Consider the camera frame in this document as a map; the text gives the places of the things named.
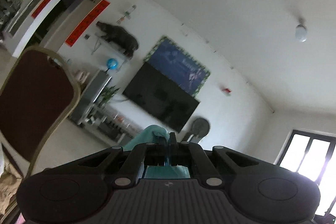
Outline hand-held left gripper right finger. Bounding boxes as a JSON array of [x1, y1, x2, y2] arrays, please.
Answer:
[[169, 132, 261, 187]]

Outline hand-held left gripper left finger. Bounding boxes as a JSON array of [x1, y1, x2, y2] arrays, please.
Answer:
[[76, 135, 167, 188]]

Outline light teal shirt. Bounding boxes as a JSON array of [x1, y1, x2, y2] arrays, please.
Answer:
[[122, 124, 191, 179]]

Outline round dark decorative plate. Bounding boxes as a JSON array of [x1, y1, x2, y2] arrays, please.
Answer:
[[189, 117, 211, 139]]

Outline black flat television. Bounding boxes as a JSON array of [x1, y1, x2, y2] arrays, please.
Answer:
[[123, 62, 200, 133]]

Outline metal television stand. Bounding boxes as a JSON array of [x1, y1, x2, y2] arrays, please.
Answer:
[[84, 102, 142, 143]]

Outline green potted plant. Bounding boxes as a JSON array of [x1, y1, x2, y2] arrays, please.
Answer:
[[101, 85, 120, 104]]

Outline blue globe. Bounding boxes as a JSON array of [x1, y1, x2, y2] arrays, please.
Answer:
[[105, 58, 118, 71]]

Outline dark animal sculpture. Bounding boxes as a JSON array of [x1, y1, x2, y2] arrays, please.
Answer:
[[96, 21, 139, 57]]

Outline dark framed window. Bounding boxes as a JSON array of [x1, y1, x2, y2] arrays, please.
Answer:
[[273, 130, 336, 216]]

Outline beige garment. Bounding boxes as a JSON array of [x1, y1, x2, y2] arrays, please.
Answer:
[[0, 161, 24, 203]]

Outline round ceiling lamp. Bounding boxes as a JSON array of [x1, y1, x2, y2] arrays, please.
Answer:
[[294, 19, 308, 43]]

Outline blue wall poster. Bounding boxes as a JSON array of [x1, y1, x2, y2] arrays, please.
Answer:
[[144, 35, 211, 96]]

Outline white wall shelf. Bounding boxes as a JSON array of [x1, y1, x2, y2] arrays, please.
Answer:
[[91, 32, 132, 62]]

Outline maroon chair with gold frame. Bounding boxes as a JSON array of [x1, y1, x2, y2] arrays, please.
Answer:
[[0, 46, 81, 180]]

